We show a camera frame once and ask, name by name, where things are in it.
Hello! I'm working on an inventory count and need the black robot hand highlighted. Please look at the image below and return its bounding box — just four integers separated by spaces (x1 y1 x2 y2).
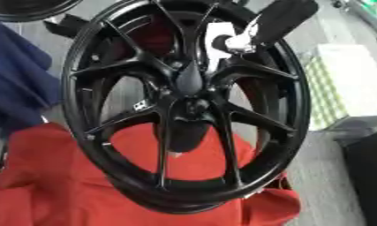
211 0 321 56

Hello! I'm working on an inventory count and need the black spoked wheel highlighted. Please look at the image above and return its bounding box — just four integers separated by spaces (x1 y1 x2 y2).
58 0 313 215

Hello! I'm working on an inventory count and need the white box with green checks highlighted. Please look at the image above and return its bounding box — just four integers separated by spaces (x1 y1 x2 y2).
300 43 377 132

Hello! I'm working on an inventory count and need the dark red object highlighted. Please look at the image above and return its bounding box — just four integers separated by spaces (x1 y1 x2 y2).
127 14 179 57

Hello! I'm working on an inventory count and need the black cabinet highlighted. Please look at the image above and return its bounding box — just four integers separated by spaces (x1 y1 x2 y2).
331 115 377 226

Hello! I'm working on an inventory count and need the black flat object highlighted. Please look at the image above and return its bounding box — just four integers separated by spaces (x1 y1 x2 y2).
42 12 93 40

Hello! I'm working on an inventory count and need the black round tyre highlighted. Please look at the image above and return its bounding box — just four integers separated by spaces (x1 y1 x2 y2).
0 0 85 23

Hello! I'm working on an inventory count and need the blue cloth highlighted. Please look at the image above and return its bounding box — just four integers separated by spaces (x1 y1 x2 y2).
0 20 64 136

